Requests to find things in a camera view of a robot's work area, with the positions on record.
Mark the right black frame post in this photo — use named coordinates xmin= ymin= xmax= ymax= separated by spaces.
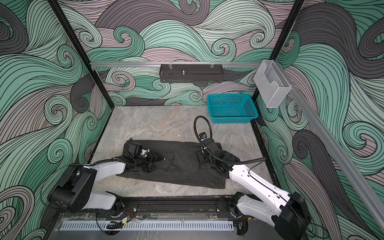
xmin=252 ymin=1 xmax=304 ymax=101

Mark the left black frame post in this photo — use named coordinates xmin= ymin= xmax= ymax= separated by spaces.
xmin=47 ymin=0 xmax=115 ymax=111

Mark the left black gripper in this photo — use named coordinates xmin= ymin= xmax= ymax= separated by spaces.
xmin=134 ymin=151 xmax=164 ymax=173

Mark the black frame post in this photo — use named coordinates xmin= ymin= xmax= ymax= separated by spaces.
xmin=47 ymin=0 xmax=115 ymax=111
xmin=252 ymin=1 xmax=304 ymax=101

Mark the black perforated wall tray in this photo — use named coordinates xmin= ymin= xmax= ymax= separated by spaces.
xmin=159 ymin=64 xmax=224 ymax=86

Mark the clear plastic wall bin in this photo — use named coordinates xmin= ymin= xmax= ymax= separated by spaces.
xmin=254 ymin=60 xmax=292 ymax=109

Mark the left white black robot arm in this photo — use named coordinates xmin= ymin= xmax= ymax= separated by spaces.
xmin=47 ymin=139 xmax=163 ymax=215

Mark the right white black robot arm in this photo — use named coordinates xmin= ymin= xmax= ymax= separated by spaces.
xmin=193 ymin=116 xmax=311 ymax=240

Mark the white slotted cable duct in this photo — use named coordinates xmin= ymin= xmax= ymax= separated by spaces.
xmin=59 ymin=220 xmax=235 ymax=232

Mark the teal plastic basket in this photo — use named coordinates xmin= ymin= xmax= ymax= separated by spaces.
xmin=207 ymin=94 xmax=259 ymax=124

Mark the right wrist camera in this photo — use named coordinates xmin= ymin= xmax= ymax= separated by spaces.
xmin=199 ymin=132 xmax=208 ymax=141

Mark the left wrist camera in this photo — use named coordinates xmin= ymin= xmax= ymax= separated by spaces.
xmin=128 ymin=143 xmax=150 ymax=157

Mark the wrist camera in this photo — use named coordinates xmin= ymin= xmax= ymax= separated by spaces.
xmin=128 ymin=143 xmax=150 ymax=157
xmin=199 ymin=132 xmax=208 ymax=141

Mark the dark pinstriped long sleeve shirt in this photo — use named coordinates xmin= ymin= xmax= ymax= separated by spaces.
xmin=121 ymin=140 xmax=240 ymax=189

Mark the aluminium right wall rail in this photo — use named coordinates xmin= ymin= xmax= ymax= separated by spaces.
xmin=273 ymin=61 xmax=384 ymax=230

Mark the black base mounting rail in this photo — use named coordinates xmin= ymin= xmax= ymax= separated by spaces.
xmin=50 ymin=194 xmax=254 ymax=222

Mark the aluminium wall rail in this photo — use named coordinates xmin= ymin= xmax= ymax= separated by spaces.
xmin=90 ymin=61 xmax=261 ymax=69
xmin=273 ymin=61 xmax=384 ymax=230

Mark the aluminium back wall rail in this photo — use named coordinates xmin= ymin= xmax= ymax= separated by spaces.
xmin=90 ymin=61 xmax=261 ymax=69

